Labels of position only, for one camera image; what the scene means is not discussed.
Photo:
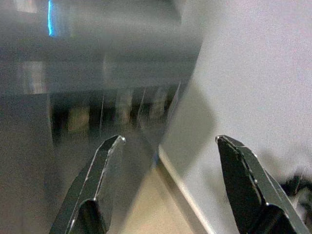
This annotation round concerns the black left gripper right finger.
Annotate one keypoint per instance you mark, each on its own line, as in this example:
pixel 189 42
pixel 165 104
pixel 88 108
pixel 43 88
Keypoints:
pixel 243 185

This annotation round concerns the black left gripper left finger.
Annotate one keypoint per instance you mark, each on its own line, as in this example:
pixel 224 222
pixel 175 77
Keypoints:
pixel 90 187

